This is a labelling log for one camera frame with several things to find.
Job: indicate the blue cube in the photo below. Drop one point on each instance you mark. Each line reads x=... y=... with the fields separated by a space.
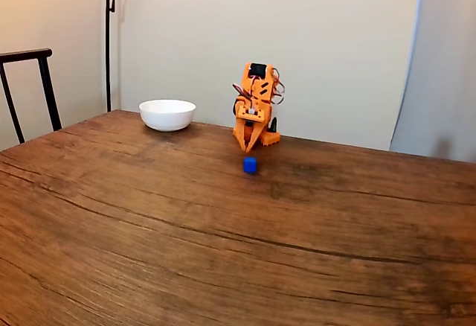
x=250 y=165

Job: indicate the white bowl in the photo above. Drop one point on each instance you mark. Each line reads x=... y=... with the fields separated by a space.
x=167 y=115

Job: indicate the black table clamp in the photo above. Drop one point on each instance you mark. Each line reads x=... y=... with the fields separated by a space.
x=274 y=125

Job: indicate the black floor lamp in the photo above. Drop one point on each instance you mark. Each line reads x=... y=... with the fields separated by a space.
x=108 y=43

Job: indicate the pale grey curtain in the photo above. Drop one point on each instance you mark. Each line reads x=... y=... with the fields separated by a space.
x=439 y=61

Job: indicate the black wooden chair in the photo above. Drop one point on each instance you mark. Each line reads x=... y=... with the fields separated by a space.
x=44 y=76

